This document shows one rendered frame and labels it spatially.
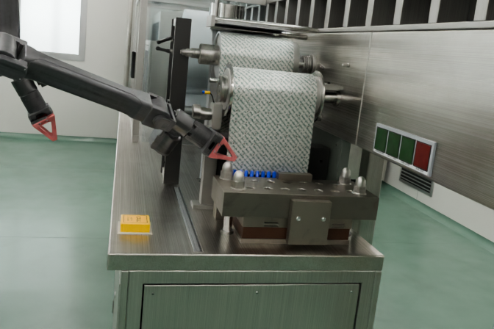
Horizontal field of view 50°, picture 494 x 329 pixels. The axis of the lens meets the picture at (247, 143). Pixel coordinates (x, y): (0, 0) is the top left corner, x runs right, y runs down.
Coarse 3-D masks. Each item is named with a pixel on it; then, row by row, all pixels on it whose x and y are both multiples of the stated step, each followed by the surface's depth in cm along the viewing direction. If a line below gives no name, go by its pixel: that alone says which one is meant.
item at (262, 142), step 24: (240, 120) 141; (264, 120) 142; (288, 120) 144; (312, 120) 145; (240, 144) 142; (264, 144) 143; (288, 144) 145; (240, 168) 143; (264, 168) 145; (288, 168) 146
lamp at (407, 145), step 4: (404, 140) 114; (408, 140) 113; (412, 140) 111; (404, 144) 114; (408, 144) 113; (412, 144) 111; (404, 148) 114; (408, 148) 113; (412, 148) 111; (400, 152) 116; (404, 152) 114; (408, 152) 112; (412, 152) 111; (400, 156) 116; (404, 156) 114; (408, 156) 112; (404, 160) 114; (408, 160) 112
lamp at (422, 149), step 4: (420, 144) 108; (424, 144) 107; (416, 148) 110; (420, 148) 108; (424, 148) 107; (428, 148) 105; (416, 152) 109; (420, 152) 108; (424, 152) 107; (428, 152) 105; (416, 156) 109; (420, 156) 108; (424, 156) 106; (428, 156) 105; (416, 160) 109; (420, 160) 108; (424, 160) 106; (428, 160) 105; (416, 164) 109; (420, 164) 108; (424, 164) 106; (424, 168) 106
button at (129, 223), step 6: (126, 216) 131; (132, 216) 131; (138, 216) 132; (144, 216) 132; (126, 222) 127; (132, 222) 127; (138, 222) 127; (144, 222) 128; (126, 228) 126; (132, 228) 126; (138, 228) 127; (144, 228) 127
